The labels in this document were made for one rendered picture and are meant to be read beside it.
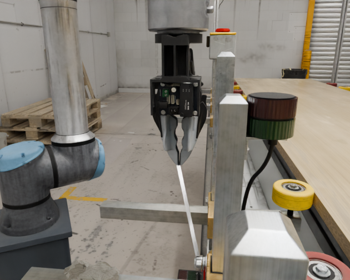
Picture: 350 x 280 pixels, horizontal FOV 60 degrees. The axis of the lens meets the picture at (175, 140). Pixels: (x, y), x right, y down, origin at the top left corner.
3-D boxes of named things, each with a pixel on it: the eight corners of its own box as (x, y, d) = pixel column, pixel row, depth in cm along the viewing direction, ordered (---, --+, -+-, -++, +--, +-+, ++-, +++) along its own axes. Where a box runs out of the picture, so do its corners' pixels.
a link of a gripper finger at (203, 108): (178, 138, 51) (178, 86, 48) (179, 135, 52) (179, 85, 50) (206, 139, 50) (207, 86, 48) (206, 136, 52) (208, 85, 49)
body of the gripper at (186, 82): (148, 120, 44) (146, 32, 41) (158, 109, 52) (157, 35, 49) (201, 121, 43) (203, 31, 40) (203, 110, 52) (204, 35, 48)
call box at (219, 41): (209, 61, 83) (209, 31, 81) (209, 60, 90) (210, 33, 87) (234, 62, 82) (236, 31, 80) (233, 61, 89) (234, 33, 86)
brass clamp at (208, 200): (204, 238, 63) (204, 217, 61) (205, 206, 76) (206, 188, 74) (234, 240, 62) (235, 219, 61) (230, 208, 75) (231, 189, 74)
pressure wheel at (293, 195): (295, 249, 60) (303, 197, 57) (261, 231, 66) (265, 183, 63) (314, 233, 66) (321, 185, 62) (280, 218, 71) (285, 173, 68)
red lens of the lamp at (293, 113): (248, 118, 36) (250, 99, 35) (243, 108, 41) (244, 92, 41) (301, 119, 35) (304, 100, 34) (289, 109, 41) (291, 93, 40)
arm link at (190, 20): (153, 5, 49) (214, 4, 48) (154, 37, 50) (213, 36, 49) (140, -5, 40) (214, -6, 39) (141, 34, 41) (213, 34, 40)
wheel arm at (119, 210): (100, 221, 69) (98, 205, 67) (105, 214, 72) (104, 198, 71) (299, 235, 64) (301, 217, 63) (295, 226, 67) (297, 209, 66)
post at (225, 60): (209, 259, 73) (217, 51, 59) (209, 250, 76) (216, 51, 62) (224, 260, 72) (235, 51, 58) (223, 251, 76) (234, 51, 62)
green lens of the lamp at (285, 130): (247, 139, 36) (248, 120, 36) (242, 126, 42) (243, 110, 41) (299, 140, 36) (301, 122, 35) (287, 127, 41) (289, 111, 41)
